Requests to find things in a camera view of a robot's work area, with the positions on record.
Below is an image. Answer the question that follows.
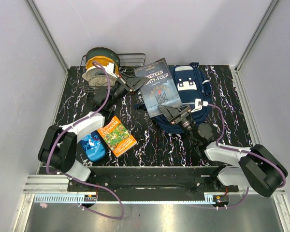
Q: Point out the dark green plate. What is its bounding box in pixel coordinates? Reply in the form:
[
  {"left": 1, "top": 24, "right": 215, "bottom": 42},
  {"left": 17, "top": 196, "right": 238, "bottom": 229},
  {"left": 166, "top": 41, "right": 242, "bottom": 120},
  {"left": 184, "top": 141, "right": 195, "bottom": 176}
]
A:
[{"left": 86, "top": 47, "right": 120, "bottom": 66}]

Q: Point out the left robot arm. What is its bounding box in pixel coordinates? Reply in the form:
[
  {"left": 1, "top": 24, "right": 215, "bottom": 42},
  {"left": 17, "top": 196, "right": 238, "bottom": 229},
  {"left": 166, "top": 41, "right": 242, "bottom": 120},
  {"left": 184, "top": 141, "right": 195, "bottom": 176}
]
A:
[{"left": 38, "top": 74, "right": 148, "bottom": 191}]

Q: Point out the yellow plate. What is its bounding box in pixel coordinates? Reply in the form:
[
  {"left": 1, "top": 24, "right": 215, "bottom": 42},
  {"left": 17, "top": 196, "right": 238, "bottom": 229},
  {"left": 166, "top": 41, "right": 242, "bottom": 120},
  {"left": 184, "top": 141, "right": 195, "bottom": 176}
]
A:
[{"left": 86, "top": 56, "right": 119, "bottom": 74}]

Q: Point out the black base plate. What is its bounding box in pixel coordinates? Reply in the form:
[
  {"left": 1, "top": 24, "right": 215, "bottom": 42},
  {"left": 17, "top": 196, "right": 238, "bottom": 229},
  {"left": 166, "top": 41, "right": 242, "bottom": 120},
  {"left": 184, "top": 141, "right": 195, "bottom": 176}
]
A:
[{"left": 38, "top": 165, "right": 242, "bottom": 203}]

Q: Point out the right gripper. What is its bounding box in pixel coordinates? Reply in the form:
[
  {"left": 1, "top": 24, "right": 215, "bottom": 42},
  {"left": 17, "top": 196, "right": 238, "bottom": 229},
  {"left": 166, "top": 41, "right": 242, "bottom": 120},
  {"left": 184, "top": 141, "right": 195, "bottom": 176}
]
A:
[{"left": 159, "top": 104, "right": 197, "bottom": 143}]

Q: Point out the wire dish rack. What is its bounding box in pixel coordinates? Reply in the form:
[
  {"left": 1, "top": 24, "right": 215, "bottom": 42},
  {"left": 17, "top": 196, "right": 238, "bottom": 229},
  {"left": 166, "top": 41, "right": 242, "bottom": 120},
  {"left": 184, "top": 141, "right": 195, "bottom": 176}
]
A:
[{"left": 76, "top": 53, "right": 146, "bottom": 92}]

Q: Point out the orange treehouse book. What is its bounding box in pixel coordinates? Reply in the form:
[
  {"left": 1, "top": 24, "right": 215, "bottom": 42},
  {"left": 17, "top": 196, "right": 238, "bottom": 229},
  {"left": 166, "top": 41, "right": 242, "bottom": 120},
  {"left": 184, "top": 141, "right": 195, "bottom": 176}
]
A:
[{"left": 97, "top": 116, "right": 137, "bottom": 158}]

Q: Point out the navy blue student backpack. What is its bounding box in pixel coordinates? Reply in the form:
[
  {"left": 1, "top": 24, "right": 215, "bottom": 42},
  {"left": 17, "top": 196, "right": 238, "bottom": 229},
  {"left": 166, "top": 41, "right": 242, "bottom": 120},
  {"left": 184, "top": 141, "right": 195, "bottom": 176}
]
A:
[{"left": 134, "top": 62, "right": 212, "bottom": 134}]

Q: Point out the white plate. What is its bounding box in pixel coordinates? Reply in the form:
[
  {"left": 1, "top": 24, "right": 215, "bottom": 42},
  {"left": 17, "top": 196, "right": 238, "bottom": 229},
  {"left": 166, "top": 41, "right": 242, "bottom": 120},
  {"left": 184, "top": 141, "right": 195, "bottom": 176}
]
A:
[{"left": 82, "top": 66, "right": 106, "bottom": 81}]

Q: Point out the blue 1984 book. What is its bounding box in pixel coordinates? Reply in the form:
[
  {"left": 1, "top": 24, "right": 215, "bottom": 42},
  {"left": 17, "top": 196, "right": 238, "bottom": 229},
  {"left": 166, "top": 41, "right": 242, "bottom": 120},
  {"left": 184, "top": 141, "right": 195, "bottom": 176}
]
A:
[{"left": 134, "top": 58, "right": 182, "bottom": 118}]

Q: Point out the grey speckled plate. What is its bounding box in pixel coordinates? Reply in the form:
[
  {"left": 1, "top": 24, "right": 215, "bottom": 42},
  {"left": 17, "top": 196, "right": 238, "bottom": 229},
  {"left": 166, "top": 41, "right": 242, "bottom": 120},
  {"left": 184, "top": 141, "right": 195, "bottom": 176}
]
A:
[{"left": 88, "top": 75, "right": 116, "bottom": 88}]

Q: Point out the blue dinosaur pencil case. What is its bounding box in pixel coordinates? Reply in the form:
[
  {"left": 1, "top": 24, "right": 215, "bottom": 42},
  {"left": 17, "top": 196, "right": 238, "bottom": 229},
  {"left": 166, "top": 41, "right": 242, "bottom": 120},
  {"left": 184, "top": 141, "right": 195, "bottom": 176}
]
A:
[{"left": 80, "top": 131, "right": 106, "bottom": 162}]

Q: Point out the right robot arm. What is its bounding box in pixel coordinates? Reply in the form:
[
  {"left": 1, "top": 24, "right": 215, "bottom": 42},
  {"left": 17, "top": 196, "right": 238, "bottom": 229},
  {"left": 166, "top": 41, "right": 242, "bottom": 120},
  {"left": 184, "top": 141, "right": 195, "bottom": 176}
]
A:
[{"left": 159, "top": 105, "right": 288, "bottom": 197}]

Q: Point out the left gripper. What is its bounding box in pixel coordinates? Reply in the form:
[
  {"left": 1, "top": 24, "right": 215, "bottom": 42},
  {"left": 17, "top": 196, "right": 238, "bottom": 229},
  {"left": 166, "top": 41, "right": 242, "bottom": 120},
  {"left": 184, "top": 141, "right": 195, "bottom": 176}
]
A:
[{"left": 107, "top": 72, "right": 150, "bottom": 109}]

